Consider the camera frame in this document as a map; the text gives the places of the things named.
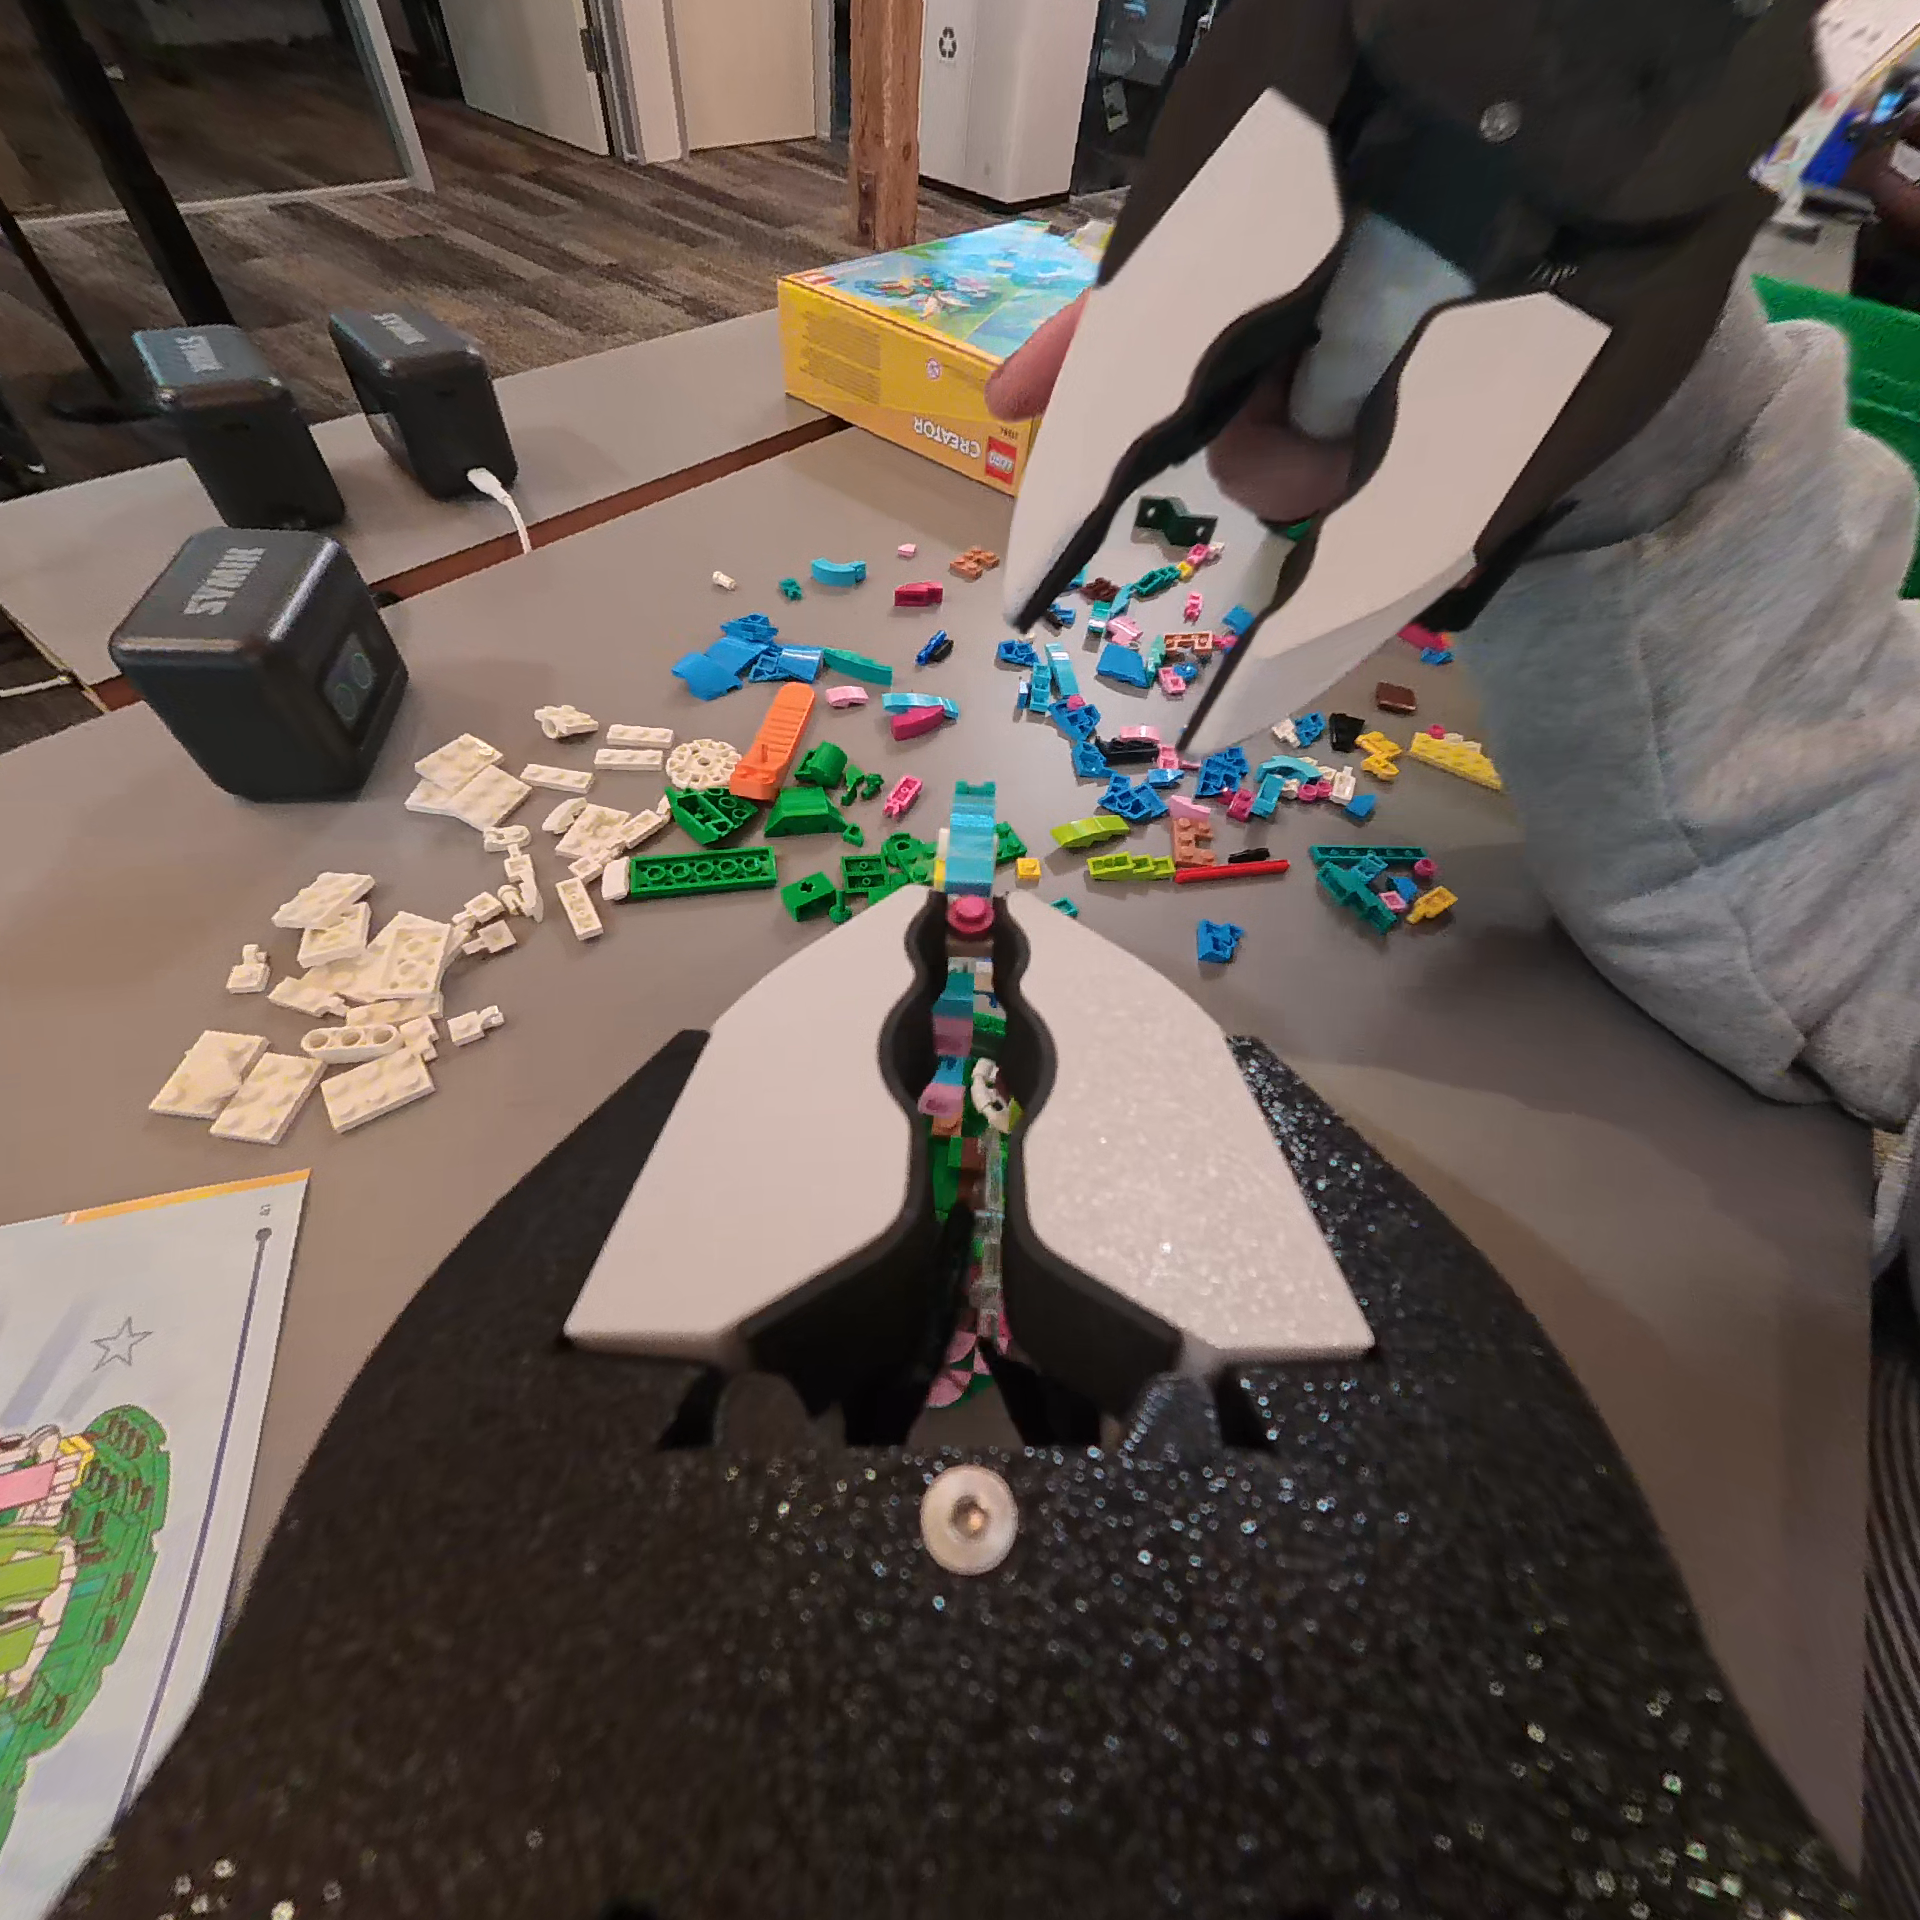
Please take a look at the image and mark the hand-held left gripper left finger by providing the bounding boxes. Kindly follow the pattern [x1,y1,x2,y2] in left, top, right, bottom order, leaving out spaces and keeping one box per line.
[561,886,953,1374]

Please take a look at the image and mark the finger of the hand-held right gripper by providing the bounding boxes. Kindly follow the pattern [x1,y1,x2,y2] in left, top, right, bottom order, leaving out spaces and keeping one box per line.
[1176,288,1616,754]
[1000,87,1345,636]

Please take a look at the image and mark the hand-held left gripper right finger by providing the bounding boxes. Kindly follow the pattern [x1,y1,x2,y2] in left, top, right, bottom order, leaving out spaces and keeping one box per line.
[991,890,1375,1378]

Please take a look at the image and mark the colourful brick reef model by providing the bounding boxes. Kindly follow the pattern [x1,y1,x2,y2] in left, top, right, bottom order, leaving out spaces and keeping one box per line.
[895,778,1058,1412]

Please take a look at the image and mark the person's right forearm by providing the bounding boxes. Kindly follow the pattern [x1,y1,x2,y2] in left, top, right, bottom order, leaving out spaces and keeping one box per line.
[1463,278,1920,1130]

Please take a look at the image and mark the grey desk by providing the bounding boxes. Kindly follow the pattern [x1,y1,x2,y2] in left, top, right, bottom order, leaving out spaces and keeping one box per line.
[0,224,1884,1920]
[0,306,846,707]

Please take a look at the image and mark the person's right hand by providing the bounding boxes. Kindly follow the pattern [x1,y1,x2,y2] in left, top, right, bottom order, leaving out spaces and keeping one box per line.
[989,292,1352,528]

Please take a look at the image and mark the yellow toy box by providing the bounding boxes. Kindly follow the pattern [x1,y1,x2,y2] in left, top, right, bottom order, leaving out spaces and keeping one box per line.
[777,218,1120,496]

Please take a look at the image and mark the colourful toy box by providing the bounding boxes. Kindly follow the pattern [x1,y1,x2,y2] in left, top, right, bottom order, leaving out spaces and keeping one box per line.
[1757,0,1920,198]

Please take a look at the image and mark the white recycling bin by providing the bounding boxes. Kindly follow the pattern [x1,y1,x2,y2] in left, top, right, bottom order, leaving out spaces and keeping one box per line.
[918,0,1105,214]

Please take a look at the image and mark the pile of green bricks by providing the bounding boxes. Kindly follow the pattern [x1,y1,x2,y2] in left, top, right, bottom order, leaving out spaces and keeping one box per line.
[622,744,1080,923]

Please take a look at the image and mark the pile of mixed coloured bricks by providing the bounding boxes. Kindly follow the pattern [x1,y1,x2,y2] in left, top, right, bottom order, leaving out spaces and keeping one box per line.
[669,496,1503,970]

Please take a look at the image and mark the green plastic crate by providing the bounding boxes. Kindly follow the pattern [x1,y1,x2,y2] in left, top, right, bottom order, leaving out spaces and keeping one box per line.
[1750,274,1920,601]

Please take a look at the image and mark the pile of white bricks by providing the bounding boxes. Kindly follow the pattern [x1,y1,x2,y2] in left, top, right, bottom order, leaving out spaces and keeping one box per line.
[146,703,744,1151]

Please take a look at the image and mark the orange brick separator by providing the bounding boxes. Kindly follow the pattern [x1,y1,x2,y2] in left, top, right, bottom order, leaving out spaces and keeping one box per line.
[728,681,817,806]

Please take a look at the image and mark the brick instruction booklet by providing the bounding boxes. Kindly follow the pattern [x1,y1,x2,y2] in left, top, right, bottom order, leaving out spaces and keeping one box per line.
[0,1171,312,1914]

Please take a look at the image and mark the black power station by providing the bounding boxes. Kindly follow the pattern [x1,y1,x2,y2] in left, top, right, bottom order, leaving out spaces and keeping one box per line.
[327,306,518,506]
[109,526,409,800]
[132,323,349,531]

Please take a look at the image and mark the person's striped trousers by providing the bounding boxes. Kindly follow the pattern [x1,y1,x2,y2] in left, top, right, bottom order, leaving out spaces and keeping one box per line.
[1861,1126,1920,1920]

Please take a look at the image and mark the black stand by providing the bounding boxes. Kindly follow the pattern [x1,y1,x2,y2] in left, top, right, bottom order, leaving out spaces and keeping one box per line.
[0,0,248,431]

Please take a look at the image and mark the wooden post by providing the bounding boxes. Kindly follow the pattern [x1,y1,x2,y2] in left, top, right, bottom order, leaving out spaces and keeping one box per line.
[848,0,927,254]

